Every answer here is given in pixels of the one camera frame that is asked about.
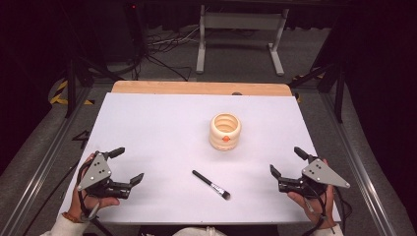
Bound floor cables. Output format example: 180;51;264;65
134;25;202;83

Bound person's torso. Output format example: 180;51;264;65
137;224;274;236

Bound white metal stand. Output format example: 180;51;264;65
195;4;290;78

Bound person's right hand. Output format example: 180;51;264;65
287;158;337;230

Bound person's left hand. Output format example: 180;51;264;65
67;152;121;221

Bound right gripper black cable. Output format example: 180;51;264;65
300;185;354;236

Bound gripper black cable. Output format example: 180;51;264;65
300;185;354;236
76;158;115;236

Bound black makeup brush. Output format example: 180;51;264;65
191;169;232;202

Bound cream ribbed holder cup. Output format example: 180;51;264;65
208;112;243;152

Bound black power strip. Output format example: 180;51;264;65
123;1;147;65

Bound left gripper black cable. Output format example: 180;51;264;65
76;158;115;236

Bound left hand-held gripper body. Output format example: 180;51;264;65
76;150;133;201

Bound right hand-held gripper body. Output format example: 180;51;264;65
277;156;351;201

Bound white table mat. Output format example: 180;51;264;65
58;91;342;226

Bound wooden table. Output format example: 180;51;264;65
110;80;293;97

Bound aluminium rail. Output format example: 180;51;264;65
318;92;399;236
0;86;96;236

